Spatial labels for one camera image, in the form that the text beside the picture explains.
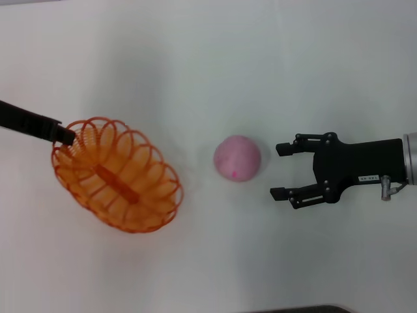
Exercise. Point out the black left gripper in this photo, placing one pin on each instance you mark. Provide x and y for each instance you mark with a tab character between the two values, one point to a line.
11	115

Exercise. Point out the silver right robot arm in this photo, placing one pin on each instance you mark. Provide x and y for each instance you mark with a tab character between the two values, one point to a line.
411	159

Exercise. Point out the pink peach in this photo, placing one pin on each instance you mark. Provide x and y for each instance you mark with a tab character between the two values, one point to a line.
237	158

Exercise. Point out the orange plastic woven basket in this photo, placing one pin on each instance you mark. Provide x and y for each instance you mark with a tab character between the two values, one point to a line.
117	176

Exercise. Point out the dark robot torso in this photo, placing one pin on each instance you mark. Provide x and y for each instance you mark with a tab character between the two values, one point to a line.
306	309

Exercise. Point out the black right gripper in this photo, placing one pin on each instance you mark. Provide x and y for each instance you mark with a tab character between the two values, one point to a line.
358	159

